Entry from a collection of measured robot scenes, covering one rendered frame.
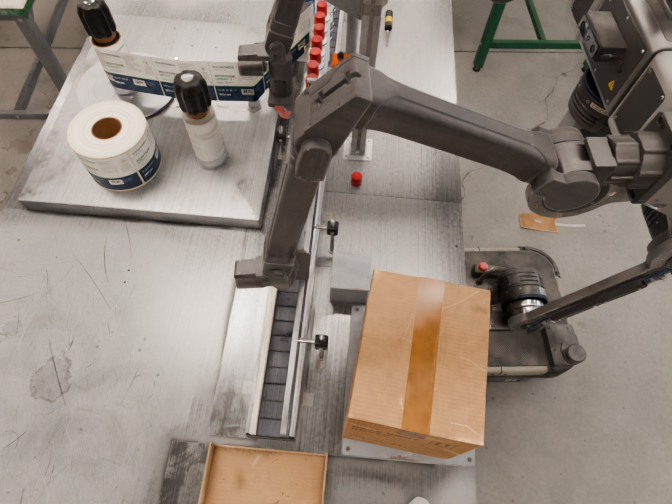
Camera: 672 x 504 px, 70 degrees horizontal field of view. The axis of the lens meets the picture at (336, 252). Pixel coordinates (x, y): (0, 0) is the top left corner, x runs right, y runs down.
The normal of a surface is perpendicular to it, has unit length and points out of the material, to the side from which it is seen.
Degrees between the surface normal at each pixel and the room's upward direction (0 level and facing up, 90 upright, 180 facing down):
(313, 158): 90
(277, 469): 0
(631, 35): 90
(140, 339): 0
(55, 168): 0
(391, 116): 90
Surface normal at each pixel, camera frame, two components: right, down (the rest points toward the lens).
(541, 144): 0.43, -0.44
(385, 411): 0.03, -0.47
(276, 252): 0.03, 0.75
